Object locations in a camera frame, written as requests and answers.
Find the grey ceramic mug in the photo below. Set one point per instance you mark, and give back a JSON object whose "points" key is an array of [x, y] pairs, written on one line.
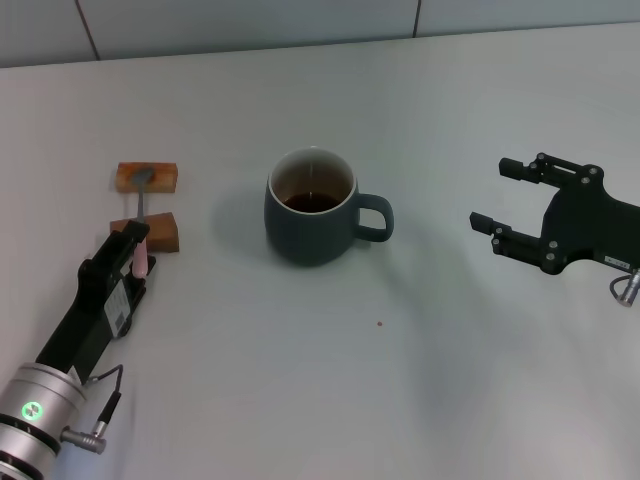
{"points": [[310, 240]]}

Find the brown arched wooden block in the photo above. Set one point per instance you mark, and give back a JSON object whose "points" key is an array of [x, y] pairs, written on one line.
{"points": [[165, 232]]}

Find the light flat wooden block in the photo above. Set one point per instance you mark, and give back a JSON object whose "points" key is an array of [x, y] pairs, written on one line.
{"points": [[167, 177]]}

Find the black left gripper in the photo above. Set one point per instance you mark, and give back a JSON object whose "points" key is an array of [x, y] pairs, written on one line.
{"points": [[85, 320]]}

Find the dark coffee liquid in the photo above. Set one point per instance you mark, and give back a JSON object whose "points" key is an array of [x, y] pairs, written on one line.
{"points": [[310, 202]]}

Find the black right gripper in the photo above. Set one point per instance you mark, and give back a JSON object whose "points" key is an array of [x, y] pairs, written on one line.
{"points": [[590, 220]]}

